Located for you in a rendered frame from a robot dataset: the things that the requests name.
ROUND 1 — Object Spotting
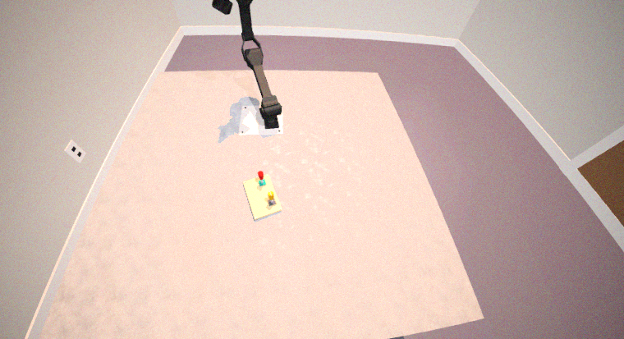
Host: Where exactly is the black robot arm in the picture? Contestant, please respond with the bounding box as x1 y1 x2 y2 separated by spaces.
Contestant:
236 0 282 129

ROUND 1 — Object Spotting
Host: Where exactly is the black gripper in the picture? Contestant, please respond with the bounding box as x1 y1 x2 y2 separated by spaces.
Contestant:
212 0 233 15

